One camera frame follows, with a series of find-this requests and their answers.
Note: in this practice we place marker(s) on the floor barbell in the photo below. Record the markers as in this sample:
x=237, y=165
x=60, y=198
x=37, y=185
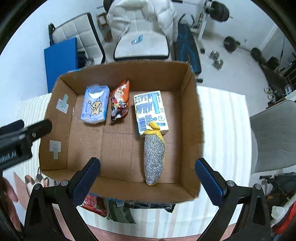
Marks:
x=231, y=45

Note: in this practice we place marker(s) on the green snack bag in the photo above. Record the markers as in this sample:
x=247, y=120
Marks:
x=117, y=211

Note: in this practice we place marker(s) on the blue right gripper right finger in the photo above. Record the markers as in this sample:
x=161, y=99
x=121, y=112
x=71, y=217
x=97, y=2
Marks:
x=213, y=183

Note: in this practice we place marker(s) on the yellow silver scrubber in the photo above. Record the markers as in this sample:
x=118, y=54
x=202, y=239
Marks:
x=154, y=154

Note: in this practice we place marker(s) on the chrome dumbbell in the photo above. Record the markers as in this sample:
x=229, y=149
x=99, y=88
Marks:
x=218, y=63
x=214, y=55

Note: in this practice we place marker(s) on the white tufted chair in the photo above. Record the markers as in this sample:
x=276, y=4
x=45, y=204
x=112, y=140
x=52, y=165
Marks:
x=83, y=29

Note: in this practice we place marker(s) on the barbell on rack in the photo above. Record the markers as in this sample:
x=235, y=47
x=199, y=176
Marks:
x=214, y=10

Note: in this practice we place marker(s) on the red snack bag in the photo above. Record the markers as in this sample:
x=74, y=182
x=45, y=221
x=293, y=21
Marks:
x=95, y=204

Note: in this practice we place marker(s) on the grey chair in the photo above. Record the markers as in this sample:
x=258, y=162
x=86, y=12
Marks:
x=273, y=138

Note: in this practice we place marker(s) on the orange snack bag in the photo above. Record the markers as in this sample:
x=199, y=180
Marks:
x=120, y=101

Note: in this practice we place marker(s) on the white puffer jacket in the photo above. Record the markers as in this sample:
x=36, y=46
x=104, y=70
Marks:
x=163, y=11

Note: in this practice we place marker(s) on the weight bench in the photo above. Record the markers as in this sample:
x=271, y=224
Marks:
x=186, y=50

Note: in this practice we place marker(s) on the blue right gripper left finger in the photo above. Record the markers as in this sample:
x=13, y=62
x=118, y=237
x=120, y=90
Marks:
x=83, y=180

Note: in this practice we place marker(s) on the blue white tissue box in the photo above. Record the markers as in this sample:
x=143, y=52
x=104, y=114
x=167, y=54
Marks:
x=149, y=107

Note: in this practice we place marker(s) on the goose plush toy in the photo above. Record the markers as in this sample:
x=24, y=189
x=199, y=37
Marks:
x=279, y=212

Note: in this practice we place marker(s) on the blue packet on chair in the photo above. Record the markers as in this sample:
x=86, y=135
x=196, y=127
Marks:
x=137, y=40

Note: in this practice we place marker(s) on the black snack bag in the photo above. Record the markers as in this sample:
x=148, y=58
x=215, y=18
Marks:
x=169, y=207

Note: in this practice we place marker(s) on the white padded chair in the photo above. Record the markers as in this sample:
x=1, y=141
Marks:
x=153, y=46

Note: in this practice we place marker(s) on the blue board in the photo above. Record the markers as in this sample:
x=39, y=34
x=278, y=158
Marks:
x=59, y=59

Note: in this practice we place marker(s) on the cardboard box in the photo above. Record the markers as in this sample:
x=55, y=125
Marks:
x=120, y=149

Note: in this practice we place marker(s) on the blue tissue pack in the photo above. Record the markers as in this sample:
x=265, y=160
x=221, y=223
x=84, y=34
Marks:
x=95, y=104

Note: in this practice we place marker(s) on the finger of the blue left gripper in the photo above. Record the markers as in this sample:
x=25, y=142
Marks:
x=12, y=127

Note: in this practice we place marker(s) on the red plastic bag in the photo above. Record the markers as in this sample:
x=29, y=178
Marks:
x=283, y=225

